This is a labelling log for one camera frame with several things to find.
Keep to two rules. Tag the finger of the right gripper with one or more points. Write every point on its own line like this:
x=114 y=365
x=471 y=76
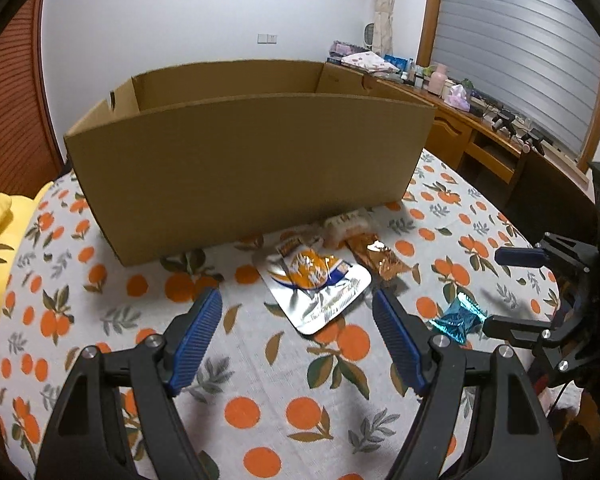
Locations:
x=524 y=333
x=521 y=257

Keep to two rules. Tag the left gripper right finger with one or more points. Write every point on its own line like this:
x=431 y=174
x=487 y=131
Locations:
x=508 y=436

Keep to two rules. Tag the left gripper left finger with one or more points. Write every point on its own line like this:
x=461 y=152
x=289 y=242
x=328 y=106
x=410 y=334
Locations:
x=86 y=437

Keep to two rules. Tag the small blue candy wrapper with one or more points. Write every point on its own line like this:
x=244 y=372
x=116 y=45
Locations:
x=459 y=319

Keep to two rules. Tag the wooden sideboard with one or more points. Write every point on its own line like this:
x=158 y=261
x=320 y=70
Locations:
x=498 y=167

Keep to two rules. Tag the brown foil snack pack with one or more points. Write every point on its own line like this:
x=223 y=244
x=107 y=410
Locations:
x=373 y=253

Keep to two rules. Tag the orange print tablecloth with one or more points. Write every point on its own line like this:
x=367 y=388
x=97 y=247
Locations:
x=267 y=402

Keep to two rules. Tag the small white snack pack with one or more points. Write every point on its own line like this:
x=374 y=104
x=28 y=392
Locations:
x=341 y=227

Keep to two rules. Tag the pink bottle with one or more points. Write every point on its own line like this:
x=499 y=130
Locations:
x=437 y=80

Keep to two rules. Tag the orange white snack pack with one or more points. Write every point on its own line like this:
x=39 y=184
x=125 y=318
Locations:
x=310 y=286

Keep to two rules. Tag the window roller blind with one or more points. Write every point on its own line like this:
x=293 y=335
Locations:
x=540 y=58

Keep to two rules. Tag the wooden louvred door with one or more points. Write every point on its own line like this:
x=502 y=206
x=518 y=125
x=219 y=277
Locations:
x=29 y=151

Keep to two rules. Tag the brown cardboard box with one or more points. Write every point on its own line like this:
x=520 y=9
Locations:
x=203 y=154

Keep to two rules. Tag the beige curtain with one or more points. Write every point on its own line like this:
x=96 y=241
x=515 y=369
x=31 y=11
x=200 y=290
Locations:
x=383 y=30

